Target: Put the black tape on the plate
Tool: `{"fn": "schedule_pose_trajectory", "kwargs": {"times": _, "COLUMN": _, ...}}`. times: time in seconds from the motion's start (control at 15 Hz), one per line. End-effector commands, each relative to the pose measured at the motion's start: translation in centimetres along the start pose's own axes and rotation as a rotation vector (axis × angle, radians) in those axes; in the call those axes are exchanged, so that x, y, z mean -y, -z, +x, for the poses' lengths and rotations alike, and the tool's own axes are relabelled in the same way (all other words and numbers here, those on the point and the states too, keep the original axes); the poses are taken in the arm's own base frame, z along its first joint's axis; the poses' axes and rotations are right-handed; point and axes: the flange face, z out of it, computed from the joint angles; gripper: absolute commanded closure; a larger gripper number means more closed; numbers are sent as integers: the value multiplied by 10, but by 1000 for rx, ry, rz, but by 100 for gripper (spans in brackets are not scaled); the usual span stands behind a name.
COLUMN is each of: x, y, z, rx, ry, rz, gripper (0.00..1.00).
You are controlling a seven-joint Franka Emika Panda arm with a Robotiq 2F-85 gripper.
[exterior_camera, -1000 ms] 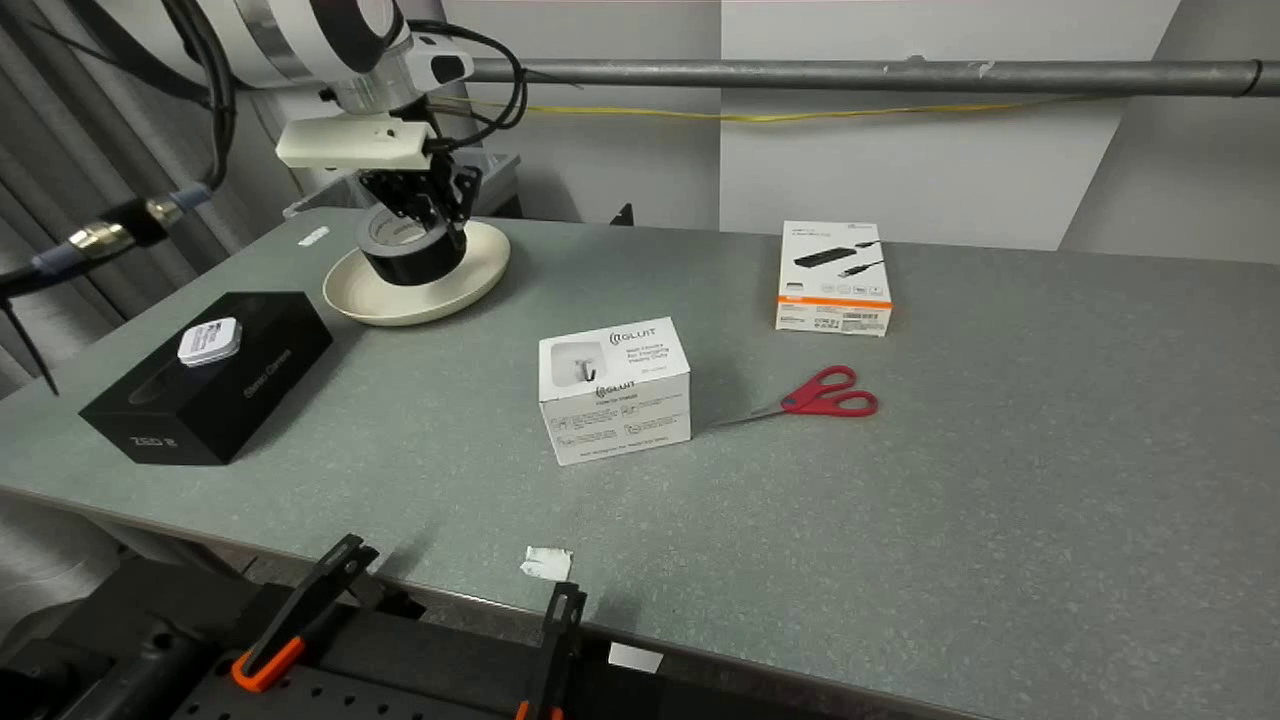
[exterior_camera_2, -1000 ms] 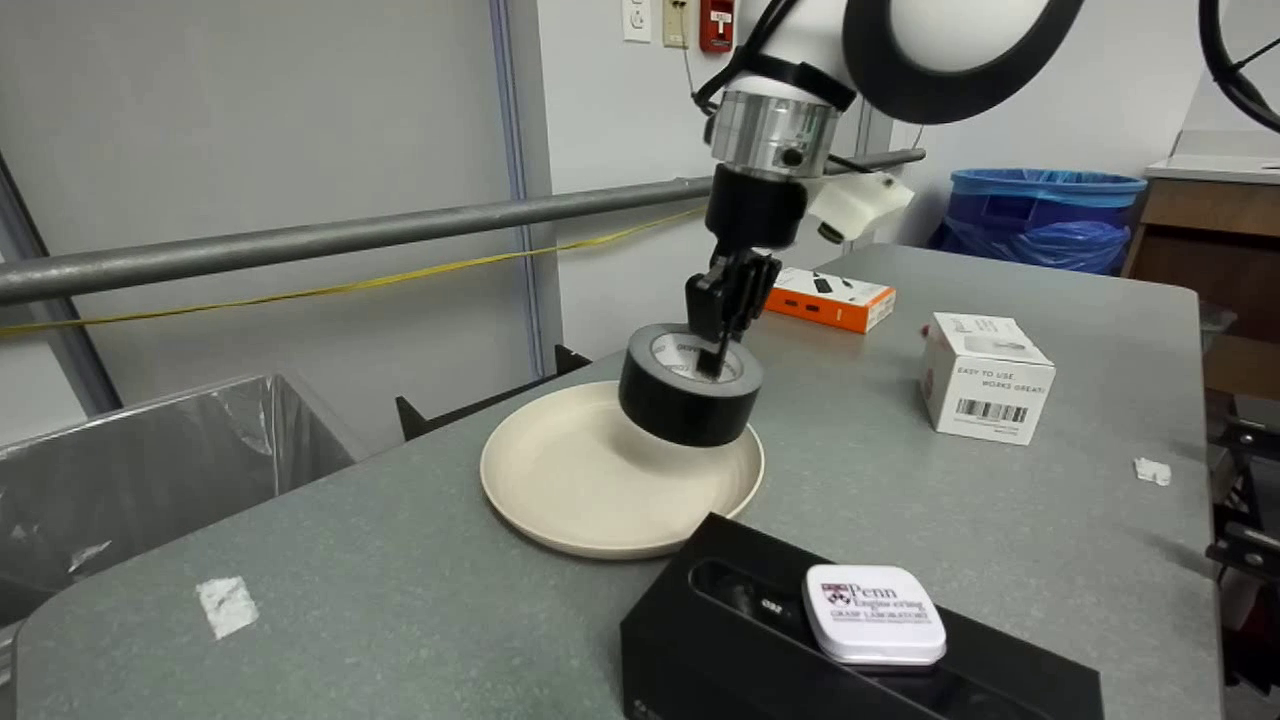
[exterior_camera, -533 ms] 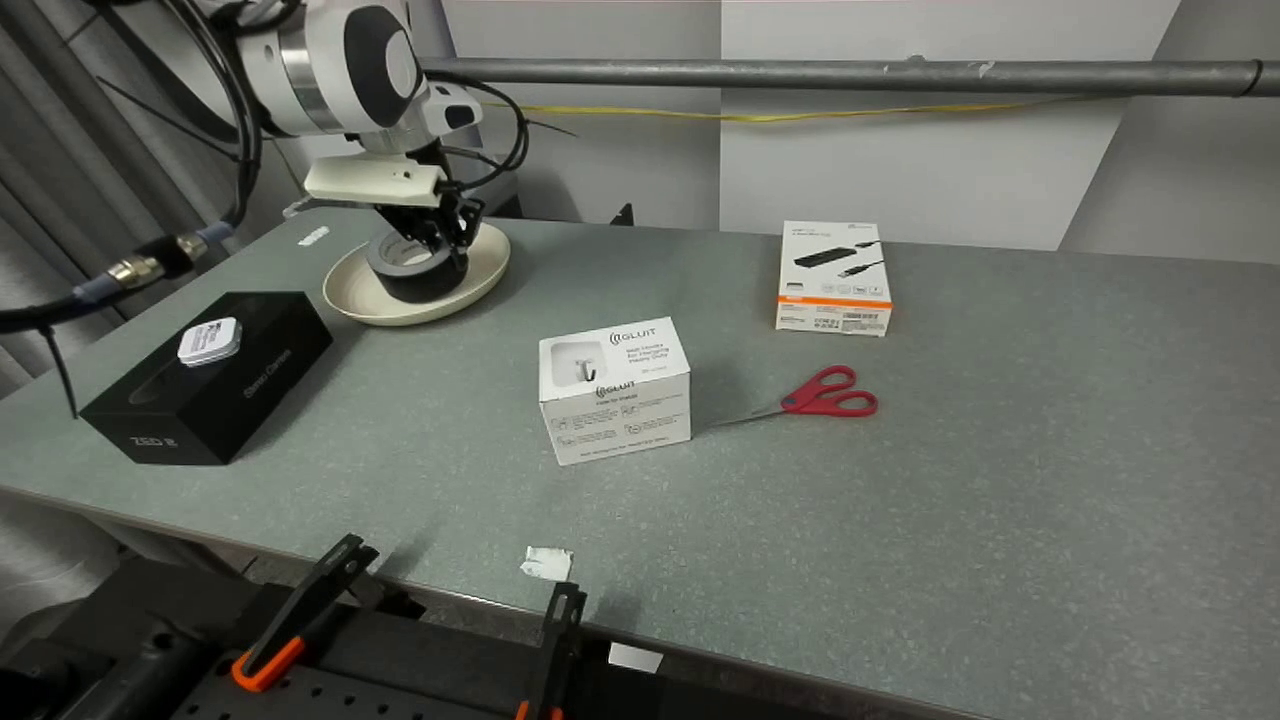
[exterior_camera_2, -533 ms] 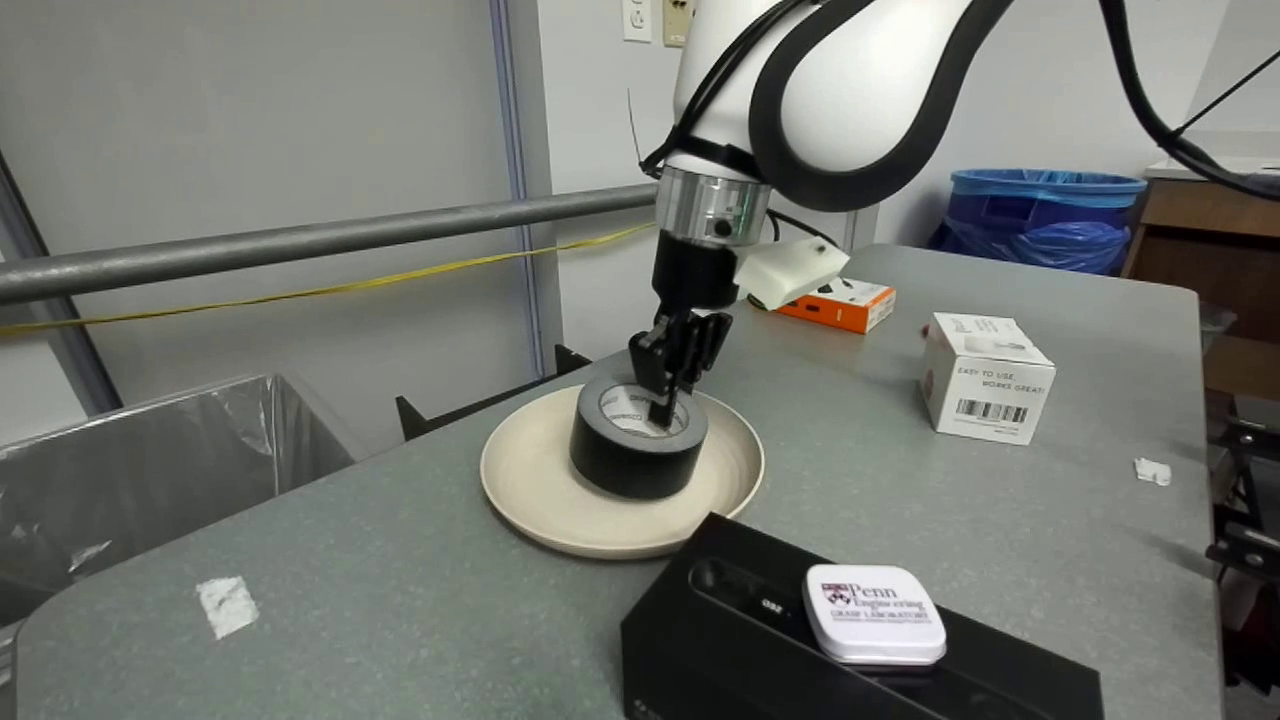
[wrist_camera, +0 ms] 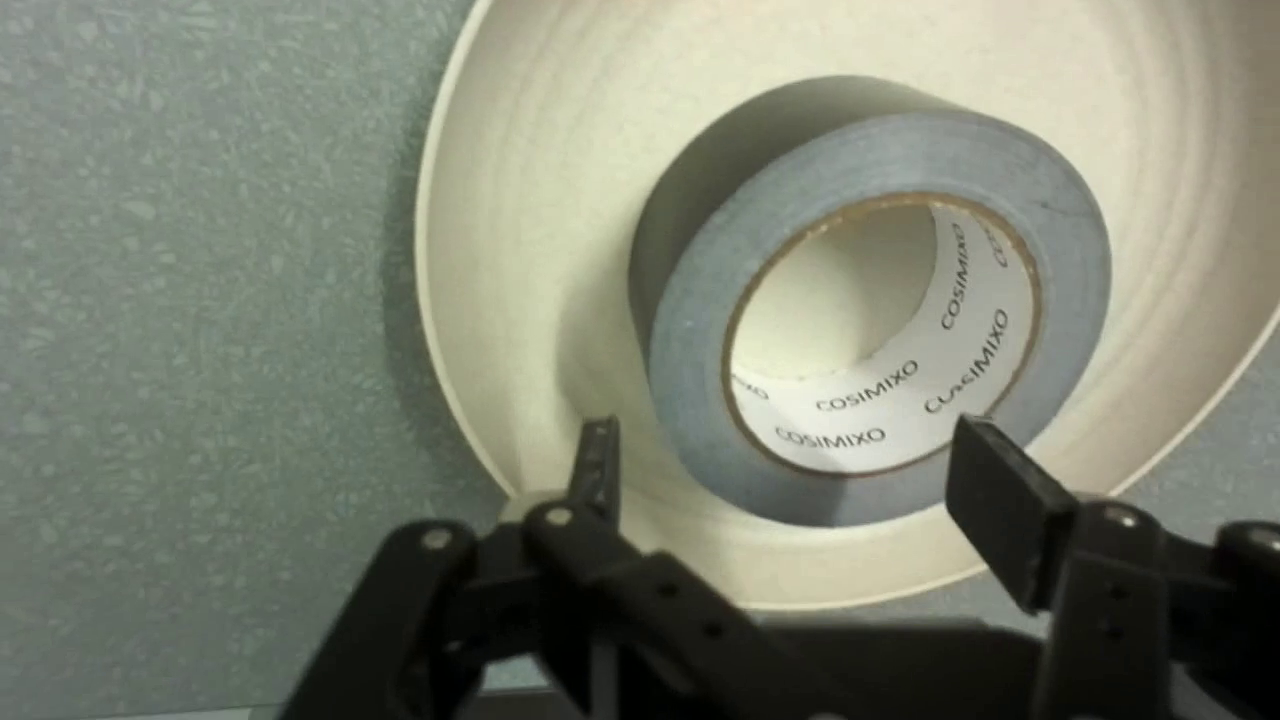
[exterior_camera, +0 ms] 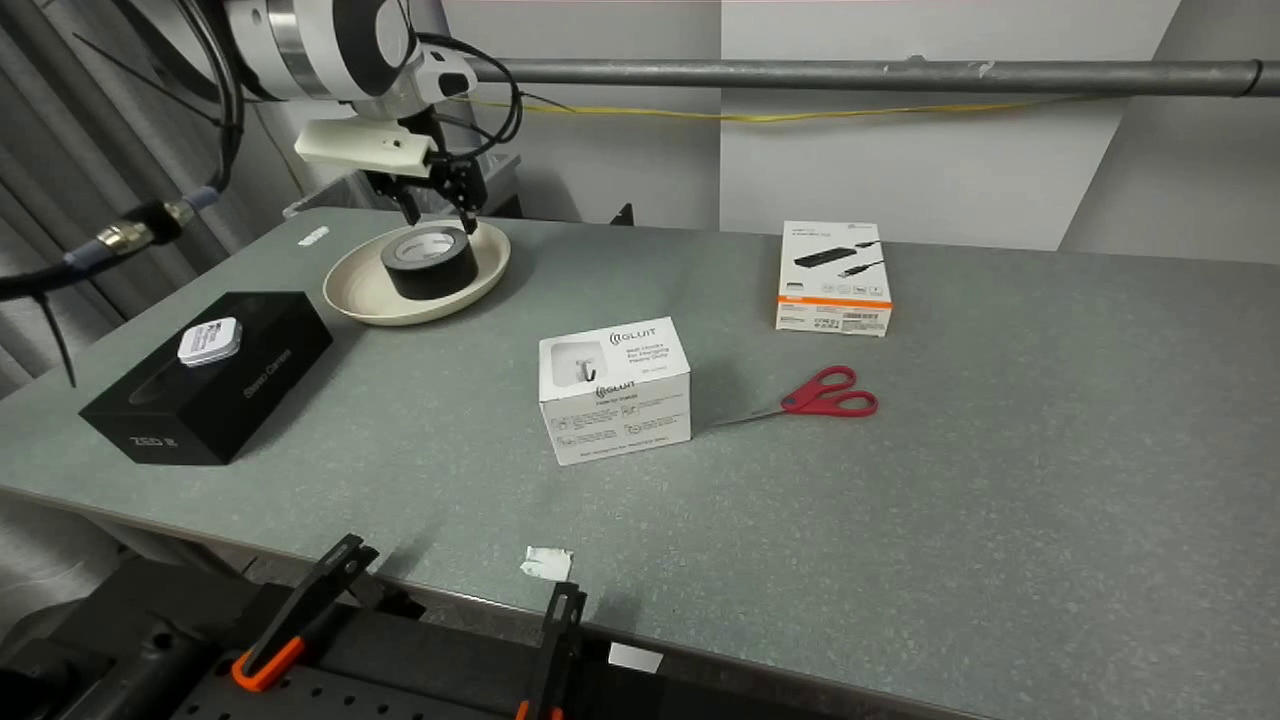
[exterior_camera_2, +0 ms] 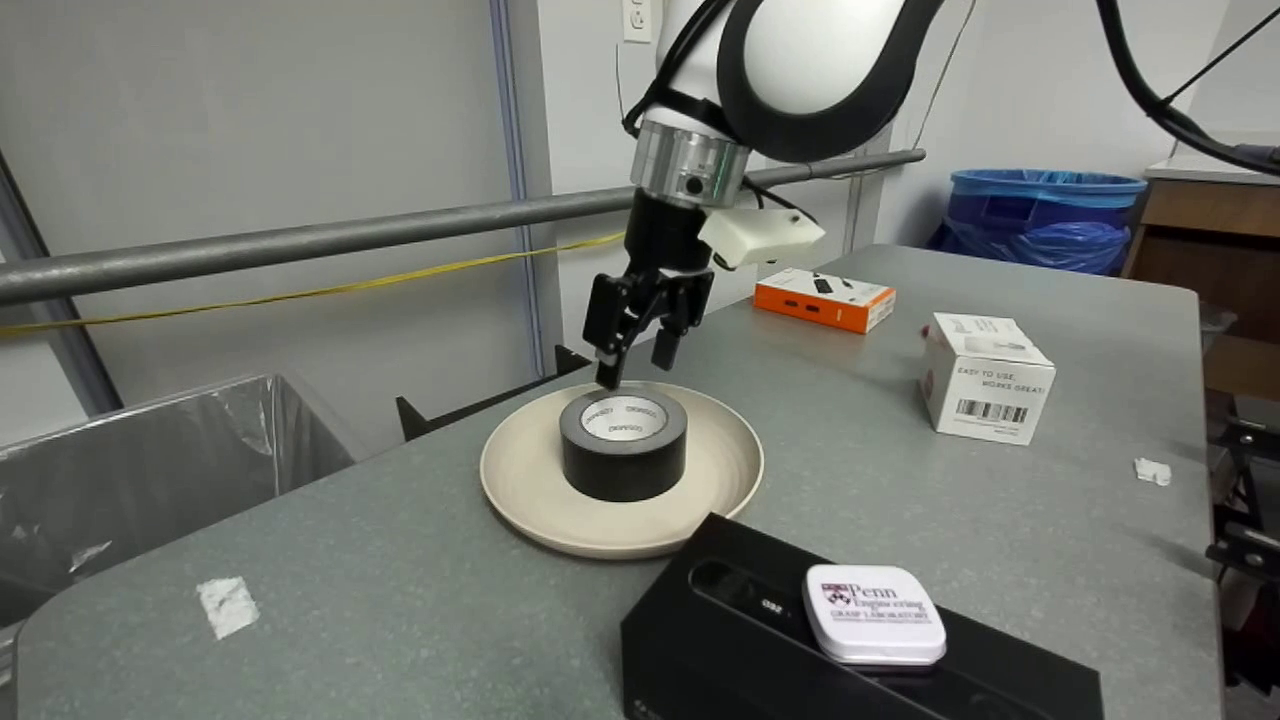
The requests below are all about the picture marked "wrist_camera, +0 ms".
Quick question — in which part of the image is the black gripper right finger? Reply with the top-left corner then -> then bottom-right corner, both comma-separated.
939,414 -> 1191,720

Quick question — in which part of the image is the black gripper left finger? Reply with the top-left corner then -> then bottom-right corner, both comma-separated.
275,414 -> 754,720

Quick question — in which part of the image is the dark grey duct tape roll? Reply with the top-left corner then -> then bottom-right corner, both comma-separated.
627,73 -> 1115,534

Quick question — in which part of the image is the cream white bowl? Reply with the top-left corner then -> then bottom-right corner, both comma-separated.
414,0 -> 1280,618

